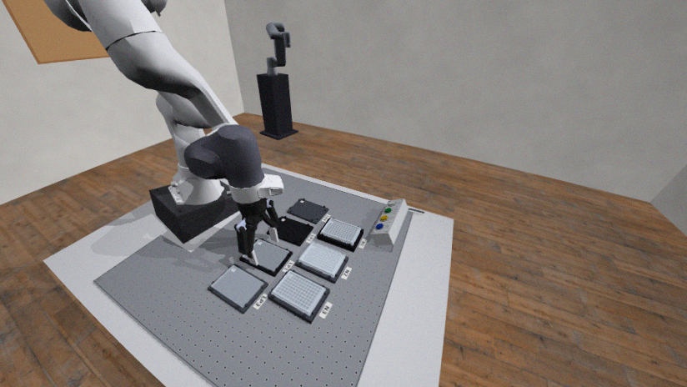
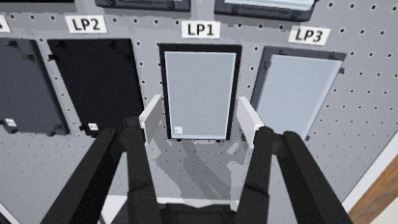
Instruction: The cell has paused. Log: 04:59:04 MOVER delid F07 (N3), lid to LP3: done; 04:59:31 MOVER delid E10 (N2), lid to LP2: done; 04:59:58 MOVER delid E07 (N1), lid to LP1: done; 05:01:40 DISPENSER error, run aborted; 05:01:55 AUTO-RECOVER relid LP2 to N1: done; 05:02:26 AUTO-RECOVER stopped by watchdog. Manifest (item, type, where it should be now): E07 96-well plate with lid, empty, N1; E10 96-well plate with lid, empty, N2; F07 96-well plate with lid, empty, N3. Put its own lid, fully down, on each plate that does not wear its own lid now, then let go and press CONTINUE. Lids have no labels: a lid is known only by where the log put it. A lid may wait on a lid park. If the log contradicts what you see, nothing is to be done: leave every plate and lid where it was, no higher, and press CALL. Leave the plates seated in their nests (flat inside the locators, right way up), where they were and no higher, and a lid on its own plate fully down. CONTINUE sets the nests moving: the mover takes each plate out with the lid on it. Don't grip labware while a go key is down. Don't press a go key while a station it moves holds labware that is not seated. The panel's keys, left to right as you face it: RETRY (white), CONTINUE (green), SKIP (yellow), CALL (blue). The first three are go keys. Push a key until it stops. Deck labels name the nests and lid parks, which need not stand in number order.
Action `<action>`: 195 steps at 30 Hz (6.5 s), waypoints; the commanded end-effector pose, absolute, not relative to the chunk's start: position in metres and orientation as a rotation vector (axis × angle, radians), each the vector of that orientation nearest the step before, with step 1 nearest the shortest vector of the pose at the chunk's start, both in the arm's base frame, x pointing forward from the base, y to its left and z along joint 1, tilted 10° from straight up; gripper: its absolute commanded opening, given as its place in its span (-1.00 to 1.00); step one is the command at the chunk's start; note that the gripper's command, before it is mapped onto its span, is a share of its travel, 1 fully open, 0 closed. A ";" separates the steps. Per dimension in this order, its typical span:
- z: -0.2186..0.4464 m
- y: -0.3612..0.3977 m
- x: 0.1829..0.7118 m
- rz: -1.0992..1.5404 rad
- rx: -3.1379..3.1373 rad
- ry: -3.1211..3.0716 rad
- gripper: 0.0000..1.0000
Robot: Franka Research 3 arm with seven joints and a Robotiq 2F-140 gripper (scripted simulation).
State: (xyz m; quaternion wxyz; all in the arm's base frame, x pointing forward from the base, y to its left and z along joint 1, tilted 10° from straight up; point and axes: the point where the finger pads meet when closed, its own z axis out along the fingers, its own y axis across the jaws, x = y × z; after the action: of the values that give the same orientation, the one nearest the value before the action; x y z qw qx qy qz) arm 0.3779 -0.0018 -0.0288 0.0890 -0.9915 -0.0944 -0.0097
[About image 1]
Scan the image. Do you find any white button panel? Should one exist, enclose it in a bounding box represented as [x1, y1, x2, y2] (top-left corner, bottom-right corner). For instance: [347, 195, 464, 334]
[369, 199, 424, 252]

